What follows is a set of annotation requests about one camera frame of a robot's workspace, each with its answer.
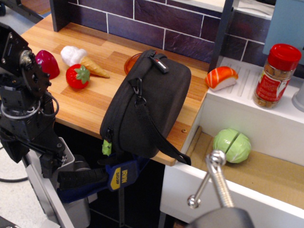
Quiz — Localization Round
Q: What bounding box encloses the magenta toy onion half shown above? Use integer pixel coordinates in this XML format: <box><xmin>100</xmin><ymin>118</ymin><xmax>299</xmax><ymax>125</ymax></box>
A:
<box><xmin>36</xmin><ymin>50</ymin><xmax>60</xmax><ymax>79</ymax></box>

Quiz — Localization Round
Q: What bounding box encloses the dark shelf post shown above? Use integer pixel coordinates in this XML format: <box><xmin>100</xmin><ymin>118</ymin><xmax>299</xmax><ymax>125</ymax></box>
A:
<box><xmin>208</xmin><ymin>0</ymin><xmax>234</xmax><ymax>72</ymax></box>

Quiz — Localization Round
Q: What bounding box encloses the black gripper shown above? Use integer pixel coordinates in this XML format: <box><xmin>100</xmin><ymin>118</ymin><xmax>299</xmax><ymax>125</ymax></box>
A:
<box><xmin>22</xmin><ymin>137</ymin><xmax>91</xmax><ymax>228</ymax></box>

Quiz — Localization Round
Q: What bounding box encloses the white toy ice cream cone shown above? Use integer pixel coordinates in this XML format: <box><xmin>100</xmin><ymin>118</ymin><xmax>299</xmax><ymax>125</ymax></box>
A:
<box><xmin>60</xmin><ymin>46</ymin><xmax>110</xmax><ymax>78</ymax></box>

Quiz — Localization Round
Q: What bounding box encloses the toy salmon sushi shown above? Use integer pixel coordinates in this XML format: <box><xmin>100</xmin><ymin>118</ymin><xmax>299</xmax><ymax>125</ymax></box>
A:
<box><xmin>205</xmin><ymin>66</ymin><xmax>238</xmax><ymax>91</ymax></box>

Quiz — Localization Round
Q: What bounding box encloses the green toy cabbage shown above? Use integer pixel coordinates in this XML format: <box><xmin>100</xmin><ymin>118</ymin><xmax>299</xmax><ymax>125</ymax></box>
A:
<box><xmin>213</xmin><ymin>129</ymin><xmax>251</xmax><ymax>163</ymax></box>

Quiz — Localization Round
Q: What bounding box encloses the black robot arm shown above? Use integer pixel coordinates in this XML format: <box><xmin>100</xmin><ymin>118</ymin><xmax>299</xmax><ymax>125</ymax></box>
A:
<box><xmin>0</xmin><ymin>24</ymin><xmax>91</xmax><ymax>228</ymax></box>

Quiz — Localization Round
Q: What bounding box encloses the black cable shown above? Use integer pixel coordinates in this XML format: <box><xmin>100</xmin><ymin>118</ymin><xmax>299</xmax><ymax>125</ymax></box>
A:
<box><xmin>0</xmin><ymin>176</ymin><xmax>29</xmax><ymax>183</ymax></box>

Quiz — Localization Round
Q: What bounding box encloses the red lidded spice jar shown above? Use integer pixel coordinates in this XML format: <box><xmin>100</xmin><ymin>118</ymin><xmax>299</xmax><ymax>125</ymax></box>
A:
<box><xmin>253</xmin><ymin>44</ymin><xmax>302</xmax><ymax>109</ymax></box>

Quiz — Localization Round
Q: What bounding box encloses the white toy sink unit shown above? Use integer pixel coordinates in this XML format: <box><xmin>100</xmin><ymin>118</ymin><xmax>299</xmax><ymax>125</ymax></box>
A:
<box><xmin>160</xmin><ymin>58</ymin><xmax>304</xmax><ymax>228</ymax></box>

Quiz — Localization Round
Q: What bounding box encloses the blue yellow quick-grip clamp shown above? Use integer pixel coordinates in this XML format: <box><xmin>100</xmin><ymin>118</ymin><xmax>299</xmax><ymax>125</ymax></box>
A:
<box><xmin>57</xmin><ymin>154</ymin><xmax>149</xmax><ymax>227</ymax></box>

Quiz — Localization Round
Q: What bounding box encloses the black zipper bag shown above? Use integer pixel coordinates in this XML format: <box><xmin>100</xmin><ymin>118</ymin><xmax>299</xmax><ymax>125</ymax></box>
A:
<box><xmin>100</xmin><ymin>49</ymin><xmax>191</xmax><ymax>165</ymax></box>

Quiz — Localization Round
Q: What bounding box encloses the orange translucent plate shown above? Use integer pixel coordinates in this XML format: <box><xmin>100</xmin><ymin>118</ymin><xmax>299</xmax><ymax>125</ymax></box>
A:
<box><xmin>124</xmin><ymin>53</ymin><xmax>142</xmax><ymax>74</ymax></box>

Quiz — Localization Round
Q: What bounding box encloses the green zipper pull tab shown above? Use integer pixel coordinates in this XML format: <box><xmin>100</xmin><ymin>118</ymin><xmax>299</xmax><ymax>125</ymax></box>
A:
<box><xmin>102</xmin><ymin>140</ymin><xmax>112</xmax><ymax>156</ymax></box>

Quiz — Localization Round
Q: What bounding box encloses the red toy strawberry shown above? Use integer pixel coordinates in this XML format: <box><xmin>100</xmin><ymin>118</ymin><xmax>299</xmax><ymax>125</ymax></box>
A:
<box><xmin>66</xmin><ymin>64</ymin><xmax>90</xmax><ymax>89</ymax></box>

